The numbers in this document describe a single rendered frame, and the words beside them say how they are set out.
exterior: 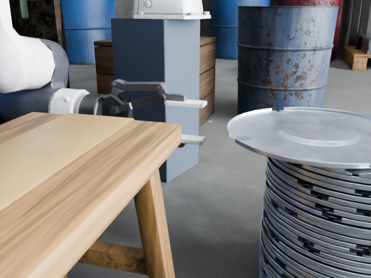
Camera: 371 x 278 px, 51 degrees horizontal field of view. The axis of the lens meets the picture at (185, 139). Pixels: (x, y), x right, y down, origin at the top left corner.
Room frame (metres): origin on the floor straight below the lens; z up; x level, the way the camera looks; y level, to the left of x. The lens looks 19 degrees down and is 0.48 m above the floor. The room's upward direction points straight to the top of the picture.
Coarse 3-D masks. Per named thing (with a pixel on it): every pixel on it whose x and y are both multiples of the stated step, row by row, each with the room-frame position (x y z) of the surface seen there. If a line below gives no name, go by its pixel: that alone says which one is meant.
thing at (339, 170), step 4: (324, 168) 0.47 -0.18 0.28; (328, 168) 0.46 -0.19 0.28; (332, 168) 0.46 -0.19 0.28; (336, 168) 0.46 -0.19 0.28; (340, 168) 0.46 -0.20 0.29; (364, 168) 0.47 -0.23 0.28; (368, 168) 0.47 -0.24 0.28; (336, 172) 0.46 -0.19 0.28; (340, 172) 0.46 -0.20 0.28; (344, 172) 0.46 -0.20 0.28; (348, 172) 0.46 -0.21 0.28; (368, 172) 0.46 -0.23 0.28; (360, 176) 0.44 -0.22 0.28; (364, 176) 0.44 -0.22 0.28; (368, 176) 0.44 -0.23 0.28
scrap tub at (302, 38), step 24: (240, 24) 1.72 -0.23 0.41; (264, 24) 1.59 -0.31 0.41; (288, 24) 1.55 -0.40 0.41; (312, 24) 1.56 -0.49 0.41; (240, 48) 1.71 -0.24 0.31; (264, 48) 1.58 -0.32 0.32; (288, 48) 1.55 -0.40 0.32; (312, 48) 1.56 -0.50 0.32; (240, 72) 1.71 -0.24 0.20; (264, 72) 1.59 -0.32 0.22; (288, 72) 1.56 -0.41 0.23; (312, 72) 1.57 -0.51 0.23; (240, 96) 1.71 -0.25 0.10; (264, 96) 1.59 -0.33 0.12; (288, 96) 1.56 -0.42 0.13; (312, 96) 1.58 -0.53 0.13
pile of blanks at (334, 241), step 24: (288, 168) 0.51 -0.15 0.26; (312, 168) 0.48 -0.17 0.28; (264, 192) 0.59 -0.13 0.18; (288, 192) 0.51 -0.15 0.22; (312, 192) 0.49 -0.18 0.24; (336, 192) 0.46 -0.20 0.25; (360, 192) 0.45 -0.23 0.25; (264, 216) 0.60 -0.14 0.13; (288, 216) 0.51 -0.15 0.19; (312, 216) 0.47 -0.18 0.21; (336, 216) 0.46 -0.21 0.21; (360, 216) 0.44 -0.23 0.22; (264, 240) 0.57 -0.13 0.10; (288, 240) 0.50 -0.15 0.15; (312, 240) 0.47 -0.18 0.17; (336, 240) 0.45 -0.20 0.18; (360, 240) 0.44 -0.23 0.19; (264, 264) 0.55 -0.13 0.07; (288, 264) 0.50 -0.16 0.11; (312, 264) 0.47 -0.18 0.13; (336, 264) 0.45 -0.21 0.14; (360, 264) 0.44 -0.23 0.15
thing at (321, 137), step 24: (240, 120) 0.67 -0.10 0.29; (264, 120) 0.67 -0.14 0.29; (288, 120) 0.67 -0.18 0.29; (312, 120) 0.65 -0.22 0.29; (336, 120) 0.67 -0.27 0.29; (360, 120) 0.67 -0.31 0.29; (240, 144) 0.54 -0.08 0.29; (264, 144) 0.54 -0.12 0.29; (288, 144) 0.54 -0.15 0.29; (312, 144) 0.54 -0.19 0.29; (336, 144) 0.53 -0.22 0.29; (360, 144) 0.54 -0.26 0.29; (360, 168) 0.45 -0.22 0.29
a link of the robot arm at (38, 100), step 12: (60, 48) 0.78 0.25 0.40; (60, 60) 0.76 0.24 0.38; (60, 72) 0.75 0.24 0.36; (48, 84) 0.73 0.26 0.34; (60, 84) 0.76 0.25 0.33; (0, 96) 0.75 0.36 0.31; (12, 96) 0.74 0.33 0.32; (24, 96) 0.73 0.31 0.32; (36, 96) 0.72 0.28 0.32; (48, 96) 0.72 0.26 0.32; (0, 108) 0.73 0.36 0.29; (12, 108) 0.72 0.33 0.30; (24, 108) 0.71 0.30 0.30; (36, 108) 0.71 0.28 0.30; (48, 108) 0.70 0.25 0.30
